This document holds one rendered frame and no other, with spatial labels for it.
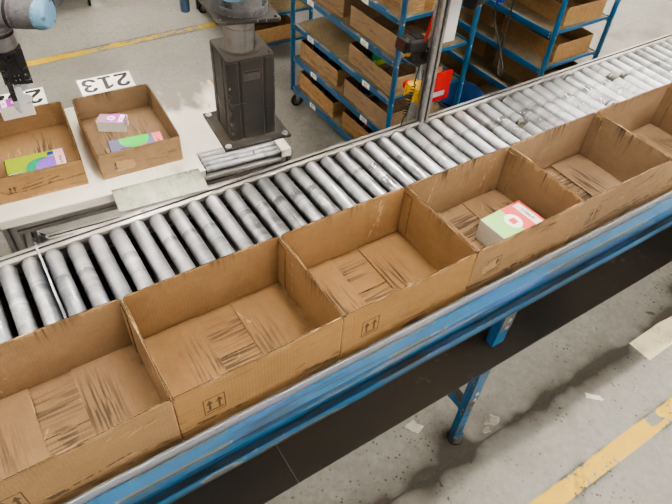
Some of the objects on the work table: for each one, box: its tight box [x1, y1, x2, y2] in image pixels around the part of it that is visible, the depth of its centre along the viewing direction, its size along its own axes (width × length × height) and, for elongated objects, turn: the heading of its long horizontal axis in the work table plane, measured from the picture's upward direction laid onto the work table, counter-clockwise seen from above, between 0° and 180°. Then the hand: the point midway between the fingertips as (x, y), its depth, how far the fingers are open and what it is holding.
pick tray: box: [72, 84, 183, 180], centre depth 214 cm, size 28×38×10 cm
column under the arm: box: [203, 32, 291, 152], centre depth 216 cm, size 26×26×33 cm
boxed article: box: [96, 114, 129, 132], centre depth 220 cm, size 6×10×5 cm, turn 89°
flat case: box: [107, 131, 164, 153], centre depth 210 cm, size 14×19×2 cm
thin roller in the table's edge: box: [205, 149, 280, 172], centre depth 214 cm, size 2×28×2 cm, turn 114°
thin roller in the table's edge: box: [201, 141, 274, 164], centre depth 217 cm, size 2×28×2 cm, turn 114°
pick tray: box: [0, 101, 89, 205], centre depth 202 cm, size 28×38×10 cm
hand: (16, 105), depth 197 cm, fingers closed on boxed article, 6 cm apart
